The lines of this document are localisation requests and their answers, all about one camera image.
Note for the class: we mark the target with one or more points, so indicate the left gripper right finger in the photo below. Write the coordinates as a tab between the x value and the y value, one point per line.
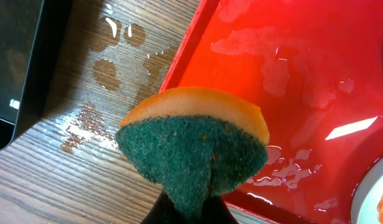
215	211

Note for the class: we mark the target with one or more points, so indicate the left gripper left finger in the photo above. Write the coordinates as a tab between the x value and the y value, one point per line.
163	212

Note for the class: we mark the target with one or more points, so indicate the green and orange sponge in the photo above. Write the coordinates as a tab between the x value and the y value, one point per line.
196	143

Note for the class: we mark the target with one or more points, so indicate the light blue plate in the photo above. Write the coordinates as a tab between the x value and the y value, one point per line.
367	203

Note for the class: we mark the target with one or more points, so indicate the red plastic tray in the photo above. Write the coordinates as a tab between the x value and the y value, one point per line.
315	69

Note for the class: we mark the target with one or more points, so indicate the black water tray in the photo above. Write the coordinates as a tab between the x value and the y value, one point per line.
31	32

